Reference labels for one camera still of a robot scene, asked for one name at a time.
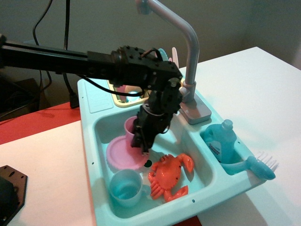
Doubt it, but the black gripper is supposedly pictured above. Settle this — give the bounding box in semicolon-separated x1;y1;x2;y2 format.
131;79;182;155

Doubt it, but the pink toy cup with handle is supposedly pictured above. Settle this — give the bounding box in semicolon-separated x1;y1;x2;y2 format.
124;116;146;146

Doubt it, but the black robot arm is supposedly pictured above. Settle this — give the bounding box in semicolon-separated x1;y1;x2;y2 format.
0;36;182;154

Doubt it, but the blue toy cup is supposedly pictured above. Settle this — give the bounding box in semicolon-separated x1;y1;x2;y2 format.
109;169;151;208

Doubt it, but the teal toy sink unit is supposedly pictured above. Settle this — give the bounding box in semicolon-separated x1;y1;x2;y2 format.
78;80;263;226

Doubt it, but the pink toy plate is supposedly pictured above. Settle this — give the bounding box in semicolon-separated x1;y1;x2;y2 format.
106;135;149;170

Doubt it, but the orange toy crab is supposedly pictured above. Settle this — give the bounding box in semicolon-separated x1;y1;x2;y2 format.
148;153;194;202

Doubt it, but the yellow dish drying rack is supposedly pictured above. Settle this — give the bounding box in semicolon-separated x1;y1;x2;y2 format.
107;79;186;108

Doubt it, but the teal ball toy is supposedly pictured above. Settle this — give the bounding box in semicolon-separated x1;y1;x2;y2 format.
126;91;141;103

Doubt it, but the beige toy egg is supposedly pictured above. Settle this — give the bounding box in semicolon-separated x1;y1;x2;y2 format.
125;85;142;93

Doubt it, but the pink tumbler in rack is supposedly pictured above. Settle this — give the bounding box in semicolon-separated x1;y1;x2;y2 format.
115;85;127;103

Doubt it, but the grey toy faucet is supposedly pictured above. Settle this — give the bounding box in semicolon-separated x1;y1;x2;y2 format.
135;0;212;125

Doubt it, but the blue dish soap bottle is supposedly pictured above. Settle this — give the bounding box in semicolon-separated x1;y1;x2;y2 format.
202;119;237;164

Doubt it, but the pink plate in rack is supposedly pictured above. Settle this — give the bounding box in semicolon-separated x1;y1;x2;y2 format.
172;47;179;68

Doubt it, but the teal plate in rack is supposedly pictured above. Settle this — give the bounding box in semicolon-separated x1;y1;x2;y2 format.
156;48;169;61

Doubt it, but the blue dish brush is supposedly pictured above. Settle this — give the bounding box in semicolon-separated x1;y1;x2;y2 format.
221;153;279;180

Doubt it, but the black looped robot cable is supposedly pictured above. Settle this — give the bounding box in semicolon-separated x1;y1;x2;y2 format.
81;74;149;97

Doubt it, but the black power cable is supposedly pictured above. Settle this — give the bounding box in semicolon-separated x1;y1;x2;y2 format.
32;0;54;94

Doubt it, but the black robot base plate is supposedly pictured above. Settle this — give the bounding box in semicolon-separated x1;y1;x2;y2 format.
0;165;28;226

